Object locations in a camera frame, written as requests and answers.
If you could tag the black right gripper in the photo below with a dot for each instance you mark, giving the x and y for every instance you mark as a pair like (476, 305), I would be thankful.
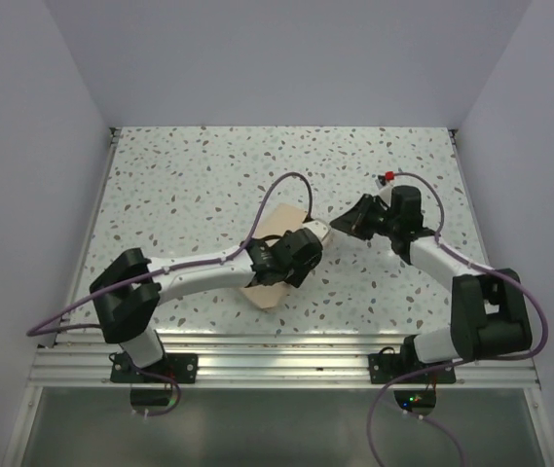
(353, 221)

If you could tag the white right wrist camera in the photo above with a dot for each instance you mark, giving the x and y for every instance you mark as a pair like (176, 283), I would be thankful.
(385, 185)

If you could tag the beige cloth mat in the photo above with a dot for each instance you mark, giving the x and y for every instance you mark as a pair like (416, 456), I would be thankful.
(283, 218)

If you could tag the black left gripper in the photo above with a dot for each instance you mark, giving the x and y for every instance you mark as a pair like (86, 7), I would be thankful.
(297, 278)

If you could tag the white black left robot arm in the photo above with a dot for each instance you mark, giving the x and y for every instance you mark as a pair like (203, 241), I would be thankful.
(300, 246)

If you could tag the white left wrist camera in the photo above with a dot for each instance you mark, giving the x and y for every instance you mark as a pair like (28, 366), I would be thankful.
(321, 230)

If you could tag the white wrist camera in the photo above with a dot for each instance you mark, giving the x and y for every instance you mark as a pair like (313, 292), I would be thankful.
(321, 230)
(385, 185)

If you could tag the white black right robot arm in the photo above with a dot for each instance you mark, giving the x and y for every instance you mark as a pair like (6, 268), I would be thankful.
(488, 314)

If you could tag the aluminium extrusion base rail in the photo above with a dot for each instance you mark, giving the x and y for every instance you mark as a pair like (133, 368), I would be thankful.
(184, 190)

